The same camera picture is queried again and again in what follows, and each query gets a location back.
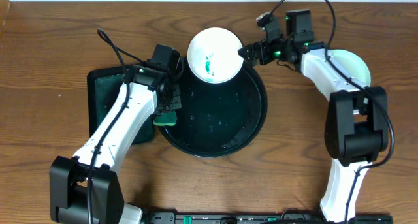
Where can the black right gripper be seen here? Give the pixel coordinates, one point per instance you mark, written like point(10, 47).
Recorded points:
point(261, 46)

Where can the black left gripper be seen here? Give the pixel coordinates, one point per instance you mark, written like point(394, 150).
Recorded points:
point(174, 98)

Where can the green sponge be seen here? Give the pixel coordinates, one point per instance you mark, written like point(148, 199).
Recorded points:
point(165, 119)

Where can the white plate with green stain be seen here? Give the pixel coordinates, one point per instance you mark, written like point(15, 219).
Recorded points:
point(213, 57)

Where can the light green stained plate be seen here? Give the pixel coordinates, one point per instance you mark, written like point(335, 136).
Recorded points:
point(353, 64)

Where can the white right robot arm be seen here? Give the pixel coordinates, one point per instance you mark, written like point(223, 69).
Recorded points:
point(357, 126)

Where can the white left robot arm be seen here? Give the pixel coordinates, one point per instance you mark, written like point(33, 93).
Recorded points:
point(85, 188)

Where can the round black tray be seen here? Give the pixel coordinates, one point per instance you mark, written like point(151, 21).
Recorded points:
point(216, 120)

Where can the black rectangular sponge tray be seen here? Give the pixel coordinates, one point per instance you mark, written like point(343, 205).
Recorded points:
point(103, 90)

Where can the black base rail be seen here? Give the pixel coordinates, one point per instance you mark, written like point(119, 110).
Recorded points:
point(261, 218)

